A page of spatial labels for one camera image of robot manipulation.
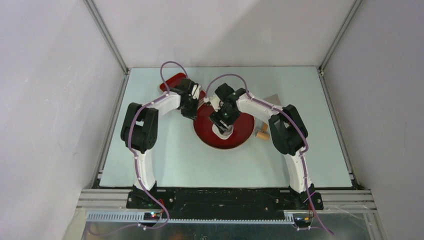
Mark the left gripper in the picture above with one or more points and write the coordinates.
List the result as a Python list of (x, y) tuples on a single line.
[(192, 114)]

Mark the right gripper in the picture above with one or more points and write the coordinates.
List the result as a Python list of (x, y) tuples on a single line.
[(216, 117)]

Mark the round red plate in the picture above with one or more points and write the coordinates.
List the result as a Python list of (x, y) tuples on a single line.
[(203, 127)]

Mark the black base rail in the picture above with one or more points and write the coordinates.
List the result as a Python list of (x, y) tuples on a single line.
[(183, 203)]

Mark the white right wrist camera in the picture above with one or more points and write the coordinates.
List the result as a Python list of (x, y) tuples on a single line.
[(214, 101)]

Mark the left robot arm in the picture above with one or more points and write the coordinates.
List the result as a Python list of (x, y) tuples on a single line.
[(140, 126)]

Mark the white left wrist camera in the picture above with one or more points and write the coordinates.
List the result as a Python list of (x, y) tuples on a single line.
[(195, 93)]

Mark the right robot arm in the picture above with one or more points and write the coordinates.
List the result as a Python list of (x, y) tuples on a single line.
[(287, 130)]

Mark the rectangular red tray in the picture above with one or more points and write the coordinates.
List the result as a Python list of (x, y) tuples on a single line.
[(172, 82)]

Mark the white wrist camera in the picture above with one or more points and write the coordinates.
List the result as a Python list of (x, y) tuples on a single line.
[(195, 93), (214, 101)]

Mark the wooden dough roller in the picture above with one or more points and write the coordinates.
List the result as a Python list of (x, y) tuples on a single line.
[(262, 132)]

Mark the white dough ball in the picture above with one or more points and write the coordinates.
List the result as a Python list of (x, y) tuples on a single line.
[(225, 135)]

